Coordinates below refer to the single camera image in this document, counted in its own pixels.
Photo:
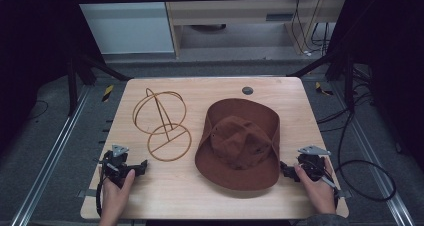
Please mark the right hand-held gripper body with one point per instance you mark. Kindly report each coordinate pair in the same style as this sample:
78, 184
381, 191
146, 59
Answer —
313, 167

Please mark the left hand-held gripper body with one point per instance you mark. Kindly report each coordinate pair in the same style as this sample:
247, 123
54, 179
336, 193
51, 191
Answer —
115, 164

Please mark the brown wide-brim hat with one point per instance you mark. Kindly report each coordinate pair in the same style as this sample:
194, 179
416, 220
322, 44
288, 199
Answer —
240, 136

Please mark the person's right hand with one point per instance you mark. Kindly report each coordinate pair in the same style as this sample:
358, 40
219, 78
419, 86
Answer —
318, 194

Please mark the person's left hand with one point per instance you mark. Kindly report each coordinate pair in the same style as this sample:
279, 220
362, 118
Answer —
115, 196

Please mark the grey tape strip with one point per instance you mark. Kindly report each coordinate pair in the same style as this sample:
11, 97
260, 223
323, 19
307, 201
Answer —
86, 193
345, 194

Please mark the yellow black striped tape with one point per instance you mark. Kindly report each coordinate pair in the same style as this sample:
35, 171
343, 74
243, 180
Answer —
107, 93
321, 89

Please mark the black metal stand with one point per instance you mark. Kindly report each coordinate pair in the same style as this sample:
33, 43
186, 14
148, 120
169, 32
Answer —
349, 82
72, 86

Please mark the white cabinet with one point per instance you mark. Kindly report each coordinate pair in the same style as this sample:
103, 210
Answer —
126, 26

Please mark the light wooden desk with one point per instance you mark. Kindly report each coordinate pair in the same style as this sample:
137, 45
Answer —
233, 12

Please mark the aluminium floor rail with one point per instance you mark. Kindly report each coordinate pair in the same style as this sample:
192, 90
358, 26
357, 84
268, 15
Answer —
50, 159
376, 172

